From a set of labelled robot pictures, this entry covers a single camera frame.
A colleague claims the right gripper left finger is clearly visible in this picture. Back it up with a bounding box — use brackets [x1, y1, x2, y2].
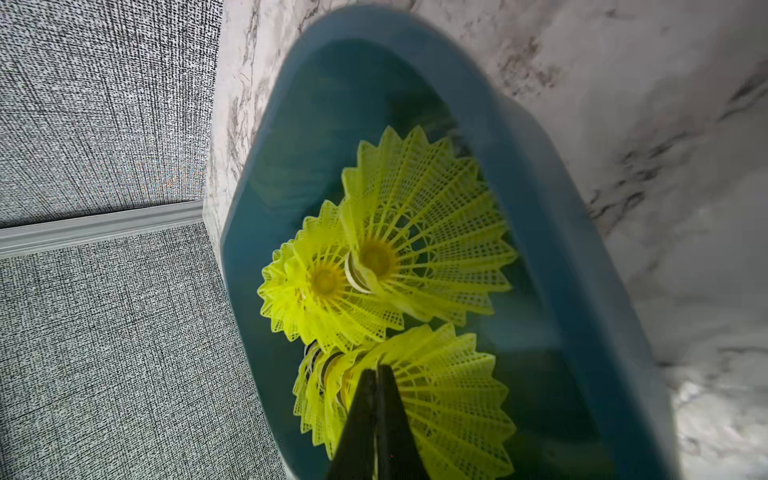
[326, 369, 377, 480]

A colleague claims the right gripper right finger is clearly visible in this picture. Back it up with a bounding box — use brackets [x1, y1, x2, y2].
[375, 364, 430, 480]

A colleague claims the yellow shuttlecock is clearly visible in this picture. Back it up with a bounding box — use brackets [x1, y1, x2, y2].
[292, 340, 346, 459]
[257, 200, 405, 353]
[324, 324, 516, 479]

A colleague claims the yellow shuttlecock edge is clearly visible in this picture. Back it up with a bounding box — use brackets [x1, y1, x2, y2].
[340, 126, 519, 326]

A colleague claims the teal storage box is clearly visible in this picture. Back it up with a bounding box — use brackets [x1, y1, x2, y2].
[220, 6, 680, 479]

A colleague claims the aluminium corner post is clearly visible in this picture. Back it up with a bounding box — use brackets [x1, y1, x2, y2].
[1, 201, 204, 259]

